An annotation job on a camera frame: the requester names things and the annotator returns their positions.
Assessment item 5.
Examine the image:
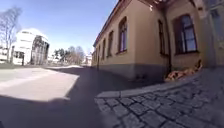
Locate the group of trees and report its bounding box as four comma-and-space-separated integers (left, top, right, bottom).
53, 45, 86, 66

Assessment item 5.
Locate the grey asphalt road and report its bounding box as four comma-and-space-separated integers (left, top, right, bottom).
0, 65, 169, 128

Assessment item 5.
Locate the white glass-fronted building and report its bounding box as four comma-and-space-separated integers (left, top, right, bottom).
9, 27, 51, 66

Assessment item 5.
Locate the bare tree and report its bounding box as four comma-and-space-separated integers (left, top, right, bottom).
0, 6, 23, 64

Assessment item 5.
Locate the grey cobblestone pavement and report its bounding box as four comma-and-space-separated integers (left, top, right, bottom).
94, 67, 224, 128

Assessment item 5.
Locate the black drainpipe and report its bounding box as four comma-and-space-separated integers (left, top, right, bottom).
161, 6, 173, 76

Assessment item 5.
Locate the grey stone kerb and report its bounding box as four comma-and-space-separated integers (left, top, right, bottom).
96, 73, 201, 99

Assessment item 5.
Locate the pile of brown leaves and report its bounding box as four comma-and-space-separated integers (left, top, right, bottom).
164, 59, 204, 83

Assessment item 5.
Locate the yellow plaster building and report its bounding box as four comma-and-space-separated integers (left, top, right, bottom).
90, 0, 224, 83

